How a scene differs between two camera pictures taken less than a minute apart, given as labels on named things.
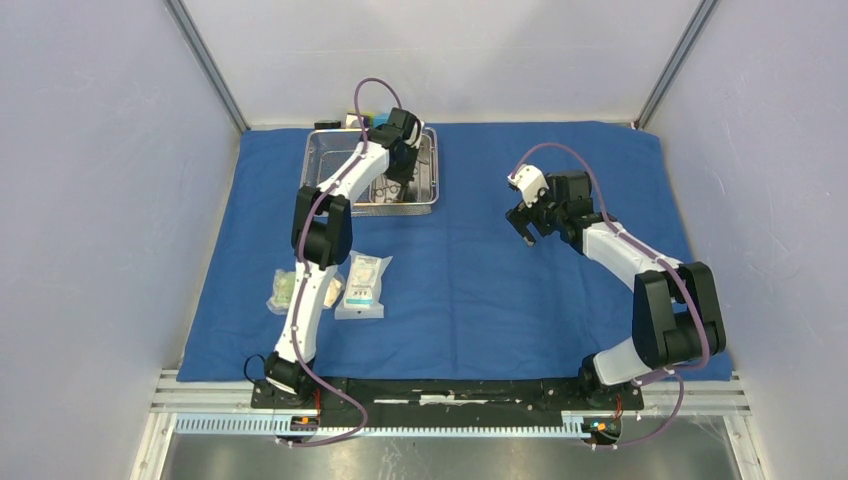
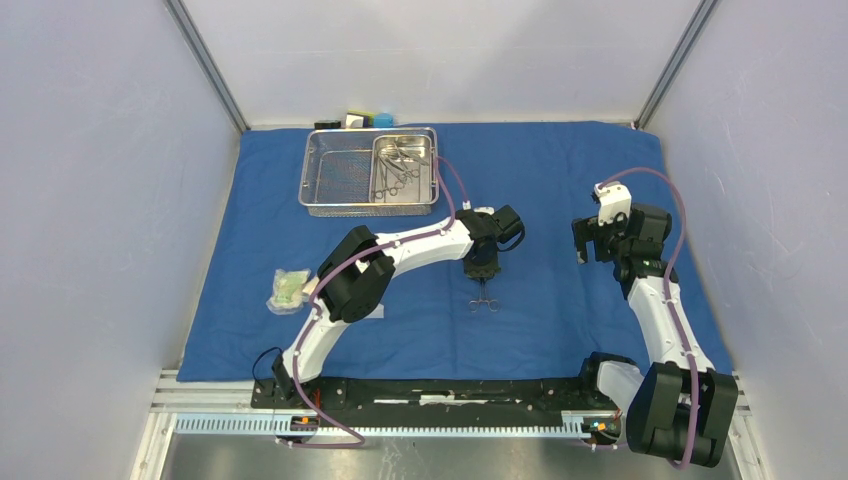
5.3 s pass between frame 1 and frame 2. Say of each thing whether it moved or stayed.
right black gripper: moved
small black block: stayed
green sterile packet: stayed
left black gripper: moved
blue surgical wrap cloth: stayed
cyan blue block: stayed
